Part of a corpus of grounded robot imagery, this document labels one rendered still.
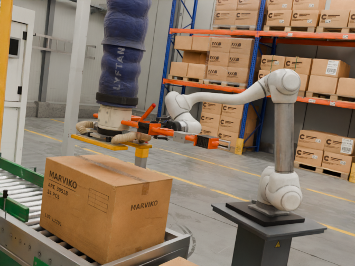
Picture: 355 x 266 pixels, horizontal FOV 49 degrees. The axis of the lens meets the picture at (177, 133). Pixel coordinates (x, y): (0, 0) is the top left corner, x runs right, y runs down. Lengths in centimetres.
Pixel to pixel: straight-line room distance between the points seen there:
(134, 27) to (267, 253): 145
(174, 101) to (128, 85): 32
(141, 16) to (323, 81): 723
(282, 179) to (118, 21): 117
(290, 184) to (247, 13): 806
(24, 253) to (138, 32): 128
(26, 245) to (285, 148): 144
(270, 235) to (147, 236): 64
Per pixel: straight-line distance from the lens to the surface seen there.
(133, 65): 203
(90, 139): 205
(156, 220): 209
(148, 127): 190
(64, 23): 1232
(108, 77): 202
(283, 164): 213
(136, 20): 203
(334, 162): 892
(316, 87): 903
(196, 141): 174
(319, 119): 1033
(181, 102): 220
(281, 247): 245
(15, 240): 230
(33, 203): 276
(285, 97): 207
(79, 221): 206
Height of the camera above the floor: 144
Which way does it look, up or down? 7 degrees down
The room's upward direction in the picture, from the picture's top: 8 degrees clockwise
